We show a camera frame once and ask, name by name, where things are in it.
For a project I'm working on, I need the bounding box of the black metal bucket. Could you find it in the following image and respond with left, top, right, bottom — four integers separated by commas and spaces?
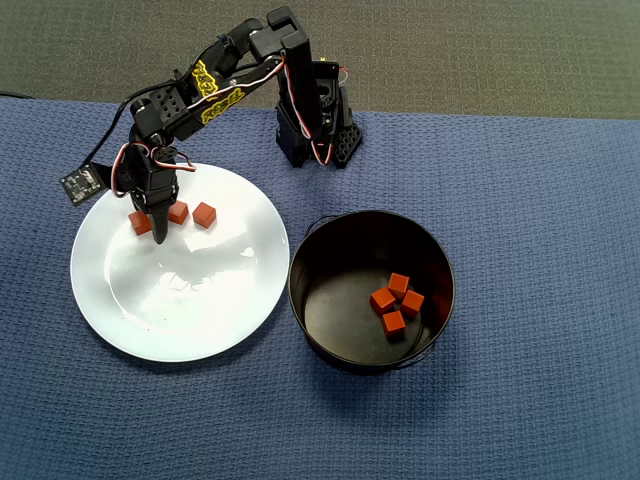
287, 209, 457, 376

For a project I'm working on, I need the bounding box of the white round plate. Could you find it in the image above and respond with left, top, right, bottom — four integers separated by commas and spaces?
69, 162, 291, 364

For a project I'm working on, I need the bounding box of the blue woven tablecloth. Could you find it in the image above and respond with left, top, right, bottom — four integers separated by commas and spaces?
0, 97, 640, 480

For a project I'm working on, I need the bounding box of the small camera circuit board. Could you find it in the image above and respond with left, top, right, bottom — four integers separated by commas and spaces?
59, 162, 104, 207

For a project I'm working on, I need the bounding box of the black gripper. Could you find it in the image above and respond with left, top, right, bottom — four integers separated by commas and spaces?
117, 142, 180, 246

